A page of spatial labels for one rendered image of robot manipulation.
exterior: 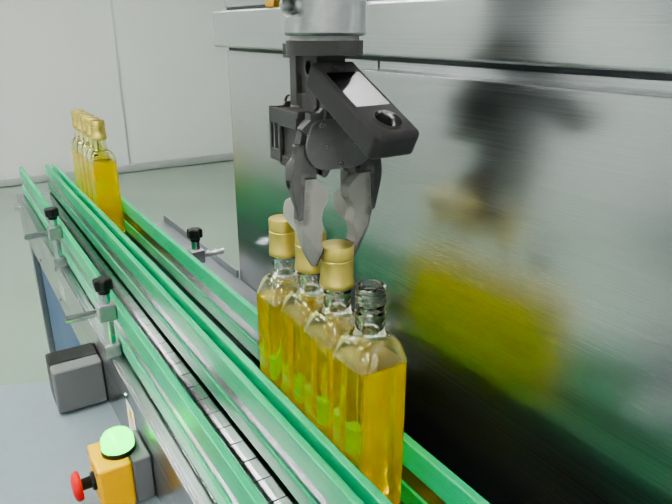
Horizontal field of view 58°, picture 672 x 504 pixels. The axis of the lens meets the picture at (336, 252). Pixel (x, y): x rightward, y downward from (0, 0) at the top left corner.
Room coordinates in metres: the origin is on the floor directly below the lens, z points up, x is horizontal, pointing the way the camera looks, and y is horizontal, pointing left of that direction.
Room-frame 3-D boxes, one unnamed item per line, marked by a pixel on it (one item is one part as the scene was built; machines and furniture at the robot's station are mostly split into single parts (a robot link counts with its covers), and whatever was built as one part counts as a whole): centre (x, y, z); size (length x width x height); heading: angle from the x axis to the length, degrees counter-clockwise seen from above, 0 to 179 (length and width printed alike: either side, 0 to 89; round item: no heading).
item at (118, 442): (0.69, 0.30, 0.84); 0.04 x 0.04 x 0.03
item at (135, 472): (0.69, 0.30, 0.79); 0.07 x 0.07 x 0.07; 33
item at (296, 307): (0.62, 0.03, 0.99); 0.06 x 0.06 x 0.21; 33
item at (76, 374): (0.92, 0.45, 0.79); 0.08 x 0.08 x 0.08; 33
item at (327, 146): (0.60, 0.01, 1.30); 0.09 x 0.08 x 0.12; 31
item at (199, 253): (1.11, 0.25, 0.94); 0.07 x 0.04 x 0.13; 123
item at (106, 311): (0.84, 0.37, 0.94); 0.07 x 0.04 x 0.13; 123
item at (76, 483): (0.66, 0.34, 0.79); 0.04 x 0.03 x 0.04; 33
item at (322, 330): (0.57, 0.00, 0.99); 0.06 x 0.06 x 0.21; 34
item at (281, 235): (0.67, 0.06, 1.14); 0.04 x 0.04 x 0.04
